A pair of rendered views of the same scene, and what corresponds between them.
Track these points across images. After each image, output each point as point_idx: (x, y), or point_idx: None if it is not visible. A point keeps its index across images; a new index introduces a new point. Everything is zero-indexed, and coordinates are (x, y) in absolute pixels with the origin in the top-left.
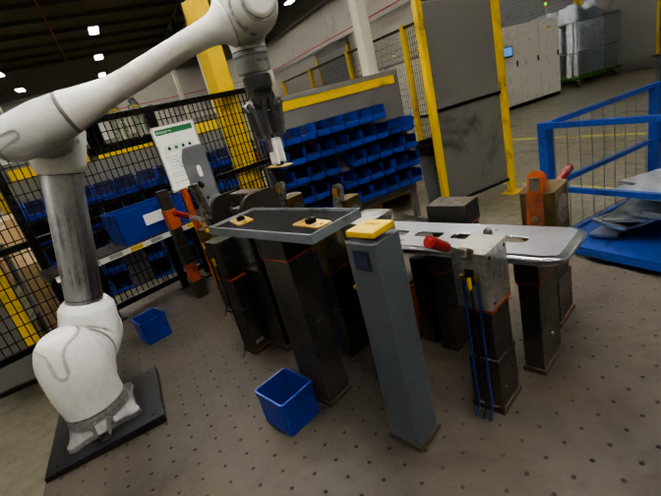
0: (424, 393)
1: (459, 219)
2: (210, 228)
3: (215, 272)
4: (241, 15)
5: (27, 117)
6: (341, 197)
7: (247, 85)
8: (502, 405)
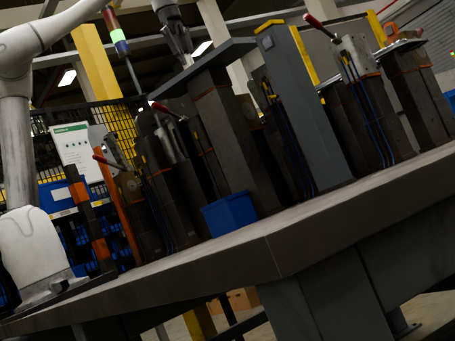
0: (334, 143)
1: None
2: (149, 95)
3: (133, 219)
4: None
5: (12, 34)
6: None
7: (162, 15)
8: (399, 155)
